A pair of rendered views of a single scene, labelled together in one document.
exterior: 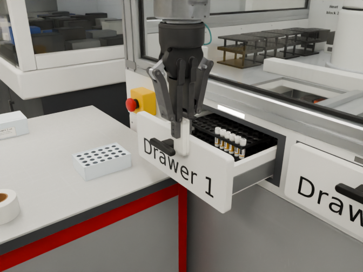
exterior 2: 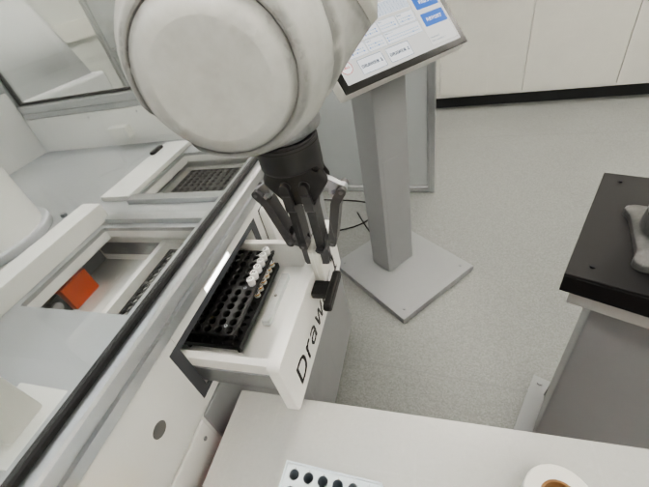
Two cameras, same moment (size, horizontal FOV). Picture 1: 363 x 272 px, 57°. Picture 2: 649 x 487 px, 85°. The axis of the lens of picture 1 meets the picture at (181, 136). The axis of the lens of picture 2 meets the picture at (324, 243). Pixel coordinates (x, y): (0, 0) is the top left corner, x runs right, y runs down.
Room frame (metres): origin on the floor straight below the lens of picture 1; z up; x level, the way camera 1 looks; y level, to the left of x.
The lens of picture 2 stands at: (0.76, 0.35, 1.29)
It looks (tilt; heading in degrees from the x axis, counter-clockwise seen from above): 39 degrees down; 240
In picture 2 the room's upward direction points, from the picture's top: 14 degrees counter-clockwise
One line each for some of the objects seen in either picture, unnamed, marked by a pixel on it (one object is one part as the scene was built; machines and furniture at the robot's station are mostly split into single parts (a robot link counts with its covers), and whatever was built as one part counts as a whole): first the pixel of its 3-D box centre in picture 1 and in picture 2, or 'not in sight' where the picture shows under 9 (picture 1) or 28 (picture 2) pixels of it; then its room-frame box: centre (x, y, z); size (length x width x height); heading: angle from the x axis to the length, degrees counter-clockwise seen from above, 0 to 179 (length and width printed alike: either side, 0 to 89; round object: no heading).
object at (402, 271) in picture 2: not in sight; (393, 181); (-0.16, -0.55, 0.51); 0.50 x 0.45 x 1.02; 86
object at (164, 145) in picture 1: (167, 144); (324, 289); (0.59, 0.03, 0.91); 0.07 x 0.04 x 0.01; 38
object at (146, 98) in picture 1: (142, 102); not in sight; (0.94, 0.11, 0.88); 0.07 x 0.05 x 0.07; 38
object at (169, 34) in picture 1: (181, 49); (294, 169); (0.57, 0.00, 1.09); 0.08 x 0.07 x 0.09; 127
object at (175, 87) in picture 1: (175, 90); (315, 213); (0.56, 0.01, 1.02); 0.04 x 0.01 x 0.11; 37
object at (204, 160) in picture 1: (178, 155); (312, 302); (0.61, 0.01, 0.87); 0.29 x 0.02 x 0.11; 38
